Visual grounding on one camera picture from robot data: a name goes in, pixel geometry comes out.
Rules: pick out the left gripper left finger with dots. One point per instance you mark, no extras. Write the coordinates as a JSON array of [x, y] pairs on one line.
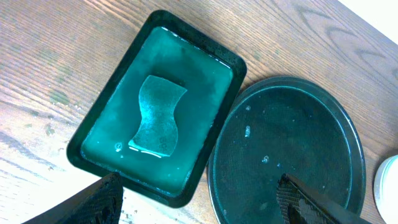
[[99, 203]]

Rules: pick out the mint green plate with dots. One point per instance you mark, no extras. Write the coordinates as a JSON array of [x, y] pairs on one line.
[[385, 190]]

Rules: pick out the round black tray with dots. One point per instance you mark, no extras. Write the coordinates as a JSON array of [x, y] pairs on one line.
[[284, 125]]

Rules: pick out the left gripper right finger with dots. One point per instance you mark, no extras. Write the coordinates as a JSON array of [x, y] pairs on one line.
[[301, 204]]

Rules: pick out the black rectangular sponge tray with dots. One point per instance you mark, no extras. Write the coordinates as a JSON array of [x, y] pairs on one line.
[[169, 48]]

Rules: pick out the green sponge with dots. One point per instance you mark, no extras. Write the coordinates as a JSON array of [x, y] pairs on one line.
[[158, 131]]

